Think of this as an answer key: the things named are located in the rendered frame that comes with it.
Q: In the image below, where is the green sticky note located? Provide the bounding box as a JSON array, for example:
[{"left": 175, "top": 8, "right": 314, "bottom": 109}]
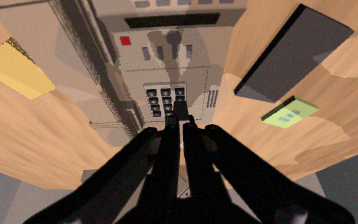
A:
[{"left": 261, "top": 95, "right": 319, "bottom": 128}]

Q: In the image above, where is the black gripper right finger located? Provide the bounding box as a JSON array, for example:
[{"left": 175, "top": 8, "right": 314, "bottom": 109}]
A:
[{"left": 180, "top": 101, "right": 355, "bottom": 224}]

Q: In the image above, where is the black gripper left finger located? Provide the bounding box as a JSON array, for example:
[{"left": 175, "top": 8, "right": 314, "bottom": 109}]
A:
[{"left": 23, "top": 101, "right": 182, "bottom": 224}]

